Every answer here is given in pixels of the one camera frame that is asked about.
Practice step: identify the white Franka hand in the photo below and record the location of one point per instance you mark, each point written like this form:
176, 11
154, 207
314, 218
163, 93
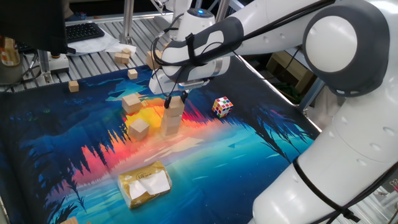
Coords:
158, 85

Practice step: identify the white robot arm with gripper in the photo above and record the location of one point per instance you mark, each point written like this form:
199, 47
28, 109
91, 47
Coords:
180, 7

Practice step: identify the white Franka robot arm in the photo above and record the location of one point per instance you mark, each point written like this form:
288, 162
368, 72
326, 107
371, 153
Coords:
342, 155

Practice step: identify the Rubik's cube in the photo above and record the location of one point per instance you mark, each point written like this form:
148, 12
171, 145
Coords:
222, 107

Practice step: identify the white crumpled paper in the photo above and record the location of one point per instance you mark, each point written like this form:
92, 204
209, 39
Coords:
116, 48

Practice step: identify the colourful sunset printed mat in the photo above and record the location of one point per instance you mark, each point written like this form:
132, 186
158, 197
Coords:
217, 174

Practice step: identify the gold tissue pack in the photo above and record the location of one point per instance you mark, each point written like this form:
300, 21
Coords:
136, 180

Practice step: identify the white paper sheets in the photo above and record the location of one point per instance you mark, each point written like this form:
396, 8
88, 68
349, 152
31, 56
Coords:
93, 46

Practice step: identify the beige storage box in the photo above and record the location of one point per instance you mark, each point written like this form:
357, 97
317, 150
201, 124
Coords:
284, 67

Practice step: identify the black keyboard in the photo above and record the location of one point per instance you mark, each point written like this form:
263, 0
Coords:
82, 31

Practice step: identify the white emergency stop box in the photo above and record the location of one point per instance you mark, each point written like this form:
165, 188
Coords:
59, 64

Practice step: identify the wooden block piece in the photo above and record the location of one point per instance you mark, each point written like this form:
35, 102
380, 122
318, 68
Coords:
70, 221

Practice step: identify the black monitor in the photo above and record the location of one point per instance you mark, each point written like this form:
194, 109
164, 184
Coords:
31, 21

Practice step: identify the grey round container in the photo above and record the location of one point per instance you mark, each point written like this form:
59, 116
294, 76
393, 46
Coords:
9, 74

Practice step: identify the aluminium upright post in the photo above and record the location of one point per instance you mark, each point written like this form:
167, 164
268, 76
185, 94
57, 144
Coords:
127, 21

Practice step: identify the aluminium table frame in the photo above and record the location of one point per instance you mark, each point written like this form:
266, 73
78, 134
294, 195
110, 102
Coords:
311, 95

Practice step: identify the aluminium upright bracket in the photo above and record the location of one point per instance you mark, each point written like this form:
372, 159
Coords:
45, 67

